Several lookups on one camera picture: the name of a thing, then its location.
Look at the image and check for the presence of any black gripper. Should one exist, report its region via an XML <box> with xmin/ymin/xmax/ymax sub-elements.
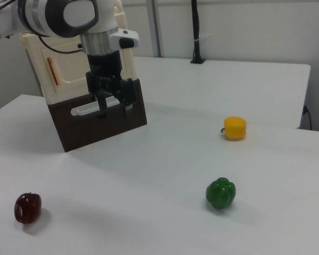
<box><xmin>85</xmin><ymin>50</ymin><xmax>138</xmax><ymax>119</ymax></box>

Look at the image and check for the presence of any cream cabinet door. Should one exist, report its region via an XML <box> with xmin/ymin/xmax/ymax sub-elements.
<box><xmin>40</xmin><ymin>39</ymin><xmax>135</xmax><ymax>94</ymax></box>

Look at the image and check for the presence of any copper door handle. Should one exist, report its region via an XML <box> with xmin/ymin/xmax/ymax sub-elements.
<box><xmin>47</xmin><ymin>56</ymin><xmax>62</xmax><ymax>87</ymax></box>

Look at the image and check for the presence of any cream toy cabinet body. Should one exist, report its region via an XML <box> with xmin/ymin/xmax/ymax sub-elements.
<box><xmin>20</xmin><ymin>0</ymin><xmax>138</xmax><ymax>105</ymax></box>

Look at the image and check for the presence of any dark brown drawer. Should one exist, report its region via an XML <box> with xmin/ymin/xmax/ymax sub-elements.
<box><xmin>47</xmin><ymin>78</ymin><xmax>148</xmax><ymax>153</ymax></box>

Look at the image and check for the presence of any black pole with base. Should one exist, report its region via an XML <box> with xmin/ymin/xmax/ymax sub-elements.
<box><xmin>189</xmin><ymin>0</ymin><xmax>206</xmax><ymax>65</ymax></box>

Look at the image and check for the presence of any yellow bell pepper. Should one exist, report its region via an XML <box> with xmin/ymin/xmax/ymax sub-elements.
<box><xmin>220</xmin><ymin>116</ymin><xmax>248</xmax><ymax>141</ymax></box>

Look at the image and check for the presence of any dark red apple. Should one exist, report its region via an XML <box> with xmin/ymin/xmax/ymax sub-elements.
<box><xmin>14</xmin><ymin>192</ymin><xmax>43</xmax><ymax>224</ymax></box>

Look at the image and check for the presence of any green bell pepper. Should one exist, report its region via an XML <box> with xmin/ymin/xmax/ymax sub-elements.
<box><xmin>205</xmin><ymin>177</ymin><xmax>237</xmax><ymax>210</ymax></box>

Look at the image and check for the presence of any white drawer handle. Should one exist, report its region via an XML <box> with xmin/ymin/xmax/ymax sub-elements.
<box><xmin>70</xmin><ymin>96</ymin><xmax>123</xmax><ymax>117</ymax></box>

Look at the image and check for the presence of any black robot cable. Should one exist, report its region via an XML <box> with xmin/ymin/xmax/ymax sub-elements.
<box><xmin>38</xmin><ymin>35</ymin><xmax>83</xmax><ymax>54</ymax></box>

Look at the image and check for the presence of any grey partition frame post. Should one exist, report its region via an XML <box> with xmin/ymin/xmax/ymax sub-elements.
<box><xmin>145</xmin><ymin>0</ymin><xmax>166</xmax><ymax>58</ymax></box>

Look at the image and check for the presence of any black wall plug cable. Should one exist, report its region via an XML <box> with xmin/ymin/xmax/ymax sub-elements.
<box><xmin>303</xmin><ymin>105</ymin><xmax>313</xmax><ymax>131</ymax></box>

